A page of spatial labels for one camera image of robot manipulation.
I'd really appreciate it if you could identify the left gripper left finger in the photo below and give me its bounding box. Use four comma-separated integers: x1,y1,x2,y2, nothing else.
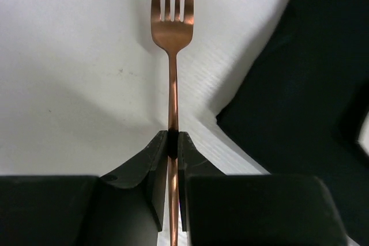
1,131,167,245

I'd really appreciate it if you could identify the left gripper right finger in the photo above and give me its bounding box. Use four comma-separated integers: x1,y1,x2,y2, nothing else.
178,132,348,245

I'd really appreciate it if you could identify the black cloth placemat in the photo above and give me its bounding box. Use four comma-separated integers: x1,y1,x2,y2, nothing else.
217,0,368,245

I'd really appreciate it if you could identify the copper fork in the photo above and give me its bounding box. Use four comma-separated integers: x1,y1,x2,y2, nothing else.
150,0,194,245

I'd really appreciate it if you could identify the white square plate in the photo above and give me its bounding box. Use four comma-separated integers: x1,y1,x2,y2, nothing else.
357,132,369,156

